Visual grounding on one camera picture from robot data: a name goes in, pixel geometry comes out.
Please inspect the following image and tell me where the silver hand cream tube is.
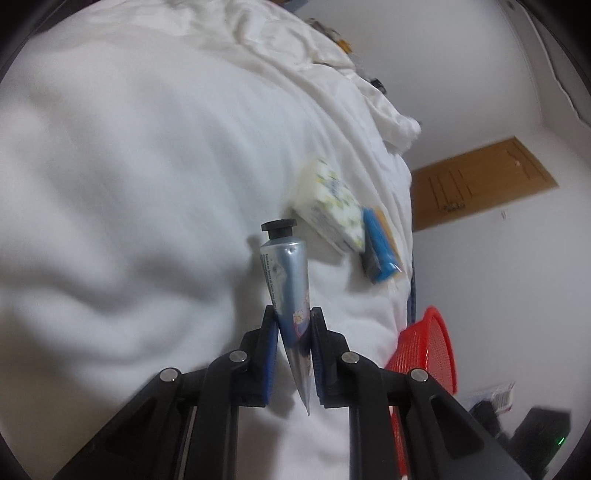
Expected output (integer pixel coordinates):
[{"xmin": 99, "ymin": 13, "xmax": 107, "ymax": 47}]
[{"xmin": 259, "ymin": 219, "xmax": 312, "ymax": 408}]

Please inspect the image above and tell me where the red mesh basket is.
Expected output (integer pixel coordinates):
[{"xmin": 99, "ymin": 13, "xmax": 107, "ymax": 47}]
[{"xmin": 383, "ymin": 305, "xmax": 459, "ymax": 480}]

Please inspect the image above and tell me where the black device with green light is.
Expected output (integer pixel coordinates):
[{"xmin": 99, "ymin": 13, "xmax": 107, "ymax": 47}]
[{"xmin": 469, "ymin": 398, "xmax": 574, "ymax": 480}]

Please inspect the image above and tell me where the blue yellow red cloth pack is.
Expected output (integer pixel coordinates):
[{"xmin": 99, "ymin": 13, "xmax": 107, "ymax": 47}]
[{"xmin": 361, "ymin": 208, "xmax": 403, "ymax": 284}]

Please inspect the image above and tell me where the floral tissue pack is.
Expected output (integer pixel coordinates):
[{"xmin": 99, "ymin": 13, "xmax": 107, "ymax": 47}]
[{"xmin": 291, "ymin": 159, "xmax": 366, "ymax": 255}]

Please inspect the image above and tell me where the brown wooden door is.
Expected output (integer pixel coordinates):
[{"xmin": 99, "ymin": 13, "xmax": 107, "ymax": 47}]
[{"xmin": 411, "ymin": 137, "xmax": 558, "ymax": 232}]

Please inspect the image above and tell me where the white duvet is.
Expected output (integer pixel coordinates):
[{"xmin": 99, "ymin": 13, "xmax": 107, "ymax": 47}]
[{"xmin": 1, "ymin": 1, "xmax": 421, "ymax": 479}]

